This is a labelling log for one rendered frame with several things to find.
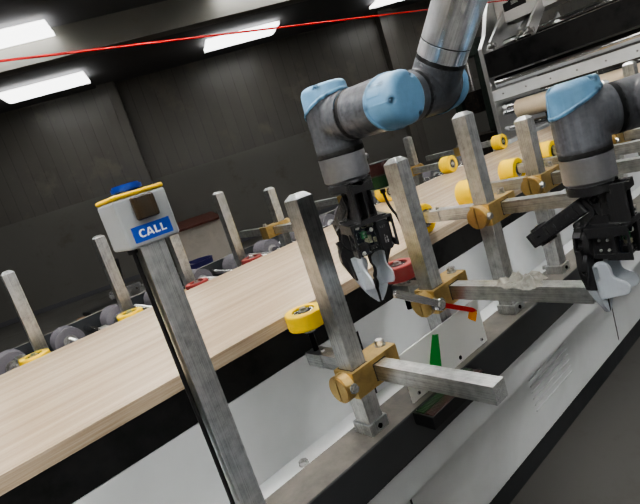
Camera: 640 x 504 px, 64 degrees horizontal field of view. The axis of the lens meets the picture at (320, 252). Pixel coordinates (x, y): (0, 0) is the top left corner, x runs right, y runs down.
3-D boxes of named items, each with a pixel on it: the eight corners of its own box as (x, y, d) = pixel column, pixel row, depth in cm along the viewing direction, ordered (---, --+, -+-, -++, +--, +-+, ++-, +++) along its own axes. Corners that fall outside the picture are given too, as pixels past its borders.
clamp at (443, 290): (471, 291, 107) (465, 269, 106) (433, 318, 99) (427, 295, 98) (449, 290, 112) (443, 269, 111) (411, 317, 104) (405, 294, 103)
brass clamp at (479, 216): (521, 209, 120) (516, 189, 119) (491, 228, 112) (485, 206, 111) (497, 212, 125) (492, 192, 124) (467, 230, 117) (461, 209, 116)
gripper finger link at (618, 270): (641, 312, 78) (630, 256, 76) (600, 310, 83) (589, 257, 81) (648, 303, 80) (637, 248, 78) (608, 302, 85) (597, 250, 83)
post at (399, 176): (468, 375, 107) (406, 153, 98) (459, 384, 105) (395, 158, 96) (454, 373, 110) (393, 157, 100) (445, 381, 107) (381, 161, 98)
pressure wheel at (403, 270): (434, 301, 115) (420, 254, 113) (412, 317, 110) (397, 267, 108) (407, 300, 121) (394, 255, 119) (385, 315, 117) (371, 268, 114)
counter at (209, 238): (225, 249, 940) (211, 211, 926) (240, 265, 726) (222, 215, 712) (188, 262, 925) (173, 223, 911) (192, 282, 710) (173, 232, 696)
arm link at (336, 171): (312, 162, 83) (357, 148, 85) (320, 189, 84) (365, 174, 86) (326, 161, 76) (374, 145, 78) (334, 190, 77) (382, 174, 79)
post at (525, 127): (572, 288, 137) (532, 112, 128) (566, 294, 135) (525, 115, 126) (559, 288, 139) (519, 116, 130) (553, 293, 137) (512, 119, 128)
